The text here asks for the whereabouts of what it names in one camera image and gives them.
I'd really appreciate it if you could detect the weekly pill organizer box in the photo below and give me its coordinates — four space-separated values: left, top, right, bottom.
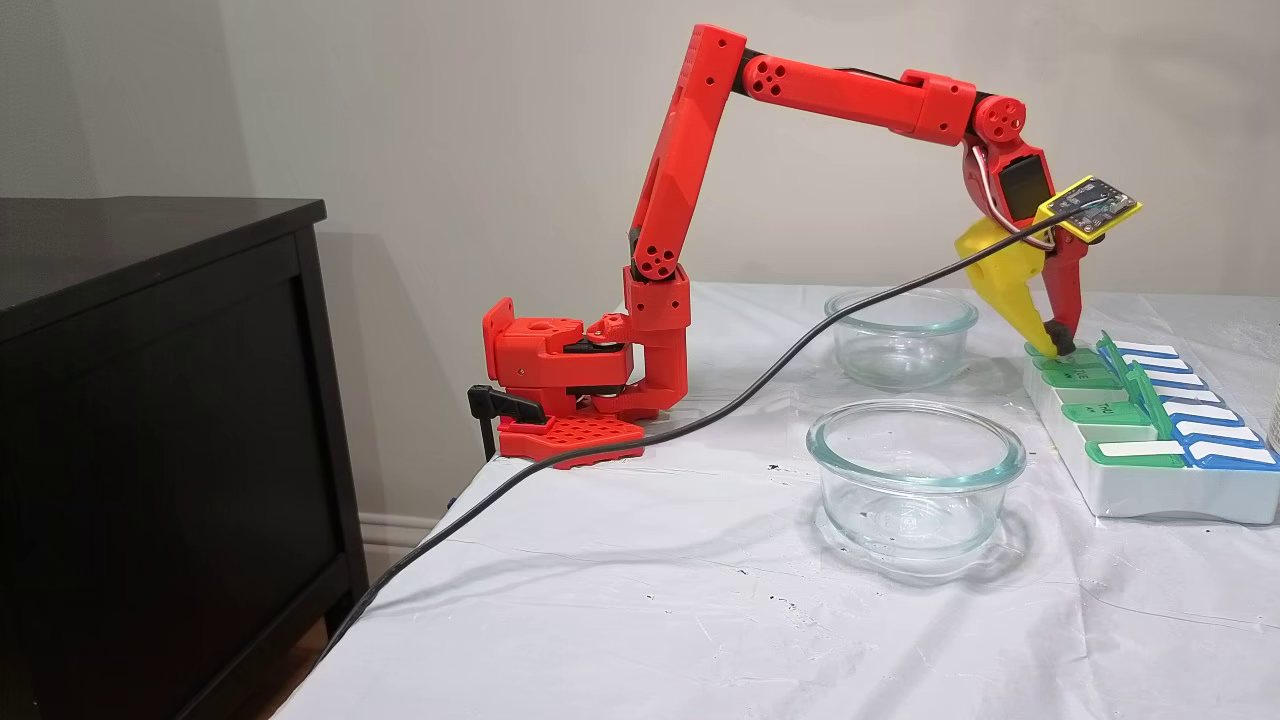
1024 330 1280 526

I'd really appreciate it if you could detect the glass bowl with teal rim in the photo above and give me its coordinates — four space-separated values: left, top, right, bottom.
806 398 1028 576
826 287 981 391

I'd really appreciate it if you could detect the white tablecloth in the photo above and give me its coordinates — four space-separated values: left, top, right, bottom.
272 282 1280 720

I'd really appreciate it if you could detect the black table clamp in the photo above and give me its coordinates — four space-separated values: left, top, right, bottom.
467 384 548 461

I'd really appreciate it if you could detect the black wooden cabinet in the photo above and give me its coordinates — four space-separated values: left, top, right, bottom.
0 197 369 720

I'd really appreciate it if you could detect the white servo wire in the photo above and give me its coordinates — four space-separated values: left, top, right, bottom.
968 145 1056 251

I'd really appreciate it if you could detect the black camera board yellow holder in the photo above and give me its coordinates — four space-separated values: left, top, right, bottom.
1034 175 1143 244

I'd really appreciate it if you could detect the black camera cable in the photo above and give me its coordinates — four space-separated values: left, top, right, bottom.
315 212 1066 666

